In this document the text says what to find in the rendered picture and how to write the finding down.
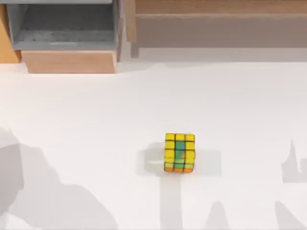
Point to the yellow puzzle cube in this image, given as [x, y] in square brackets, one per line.
[179, 152]

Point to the pale wooden drawer front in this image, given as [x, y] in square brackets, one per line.
[69, 61]

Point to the wooden open shelf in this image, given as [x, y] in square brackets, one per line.
[216, 26]

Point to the wooden cupboard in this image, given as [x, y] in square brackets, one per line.
[7, 40]

